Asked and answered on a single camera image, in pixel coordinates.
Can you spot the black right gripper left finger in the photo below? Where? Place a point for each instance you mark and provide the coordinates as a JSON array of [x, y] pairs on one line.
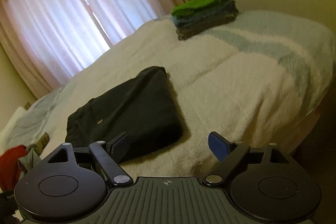
[[100, 157]]

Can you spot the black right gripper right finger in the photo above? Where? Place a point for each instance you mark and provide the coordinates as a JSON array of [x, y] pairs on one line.
[[241, 164]]

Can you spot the black pants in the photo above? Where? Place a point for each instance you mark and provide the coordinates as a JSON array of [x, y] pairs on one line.
[[142, 107]]

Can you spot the white quilted bedspread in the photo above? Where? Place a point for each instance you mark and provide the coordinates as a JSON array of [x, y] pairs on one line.
[[242, 96]]

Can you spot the olive green garment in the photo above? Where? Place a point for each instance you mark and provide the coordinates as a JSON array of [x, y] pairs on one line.
[[40, 145]]

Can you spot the red garment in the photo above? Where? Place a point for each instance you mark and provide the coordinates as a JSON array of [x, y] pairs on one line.
[[10, 171]]

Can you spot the grey folded garment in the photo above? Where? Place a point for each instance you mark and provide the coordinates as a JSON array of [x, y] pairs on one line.
[[186, 32]]

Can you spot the light blue striped blanket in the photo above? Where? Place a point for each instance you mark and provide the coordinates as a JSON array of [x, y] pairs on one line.
[[305, 48]]

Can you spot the blue folded garment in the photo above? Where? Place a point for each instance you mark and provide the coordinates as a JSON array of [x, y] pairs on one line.
[[211, 18]]

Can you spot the pink sheer curtain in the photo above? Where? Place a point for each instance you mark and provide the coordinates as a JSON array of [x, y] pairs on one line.
[[50, 41]]

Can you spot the green knitted folded garment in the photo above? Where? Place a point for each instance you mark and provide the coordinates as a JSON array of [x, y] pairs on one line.
[[193, 6]]

